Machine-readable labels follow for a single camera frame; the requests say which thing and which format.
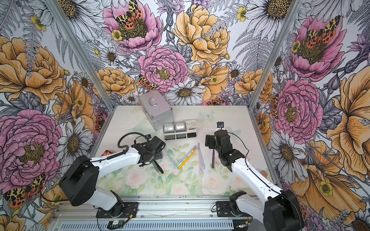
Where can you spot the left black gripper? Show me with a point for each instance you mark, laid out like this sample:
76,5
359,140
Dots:
158,156

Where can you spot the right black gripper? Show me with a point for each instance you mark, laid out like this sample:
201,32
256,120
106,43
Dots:
210,139

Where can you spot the black toothbrush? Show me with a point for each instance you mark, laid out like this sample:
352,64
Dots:
157,167

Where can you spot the light blue toothbrush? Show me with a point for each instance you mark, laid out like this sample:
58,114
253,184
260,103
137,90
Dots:
171,159

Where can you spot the yellow toothbrush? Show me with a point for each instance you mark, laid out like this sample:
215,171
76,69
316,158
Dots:
187,159

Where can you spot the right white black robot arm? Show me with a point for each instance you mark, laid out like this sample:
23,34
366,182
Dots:
276,208

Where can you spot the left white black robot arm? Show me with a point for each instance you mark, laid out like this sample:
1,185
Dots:
79,183

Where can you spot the purple toothbrush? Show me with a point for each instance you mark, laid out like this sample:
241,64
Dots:
213,159

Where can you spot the pale blue toothbrush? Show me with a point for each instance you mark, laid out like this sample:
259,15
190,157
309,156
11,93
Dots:
203,164

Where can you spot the cream toothbrush holder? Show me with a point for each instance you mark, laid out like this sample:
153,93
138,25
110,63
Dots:
180,130

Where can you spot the silver pink metal case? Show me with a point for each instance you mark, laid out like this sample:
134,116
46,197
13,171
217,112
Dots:
157,109

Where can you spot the red white small box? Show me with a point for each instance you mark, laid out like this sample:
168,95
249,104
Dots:
106,153

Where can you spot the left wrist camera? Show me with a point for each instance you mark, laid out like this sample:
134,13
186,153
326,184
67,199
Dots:
148,137

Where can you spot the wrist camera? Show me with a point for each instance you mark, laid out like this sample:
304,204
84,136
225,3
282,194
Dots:
220,125
148,137

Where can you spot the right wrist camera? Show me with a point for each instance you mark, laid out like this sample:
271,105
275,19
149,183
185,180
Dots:
220,125

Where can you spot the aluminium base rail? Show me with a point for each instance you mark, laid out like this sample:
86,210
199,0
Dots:
158,213

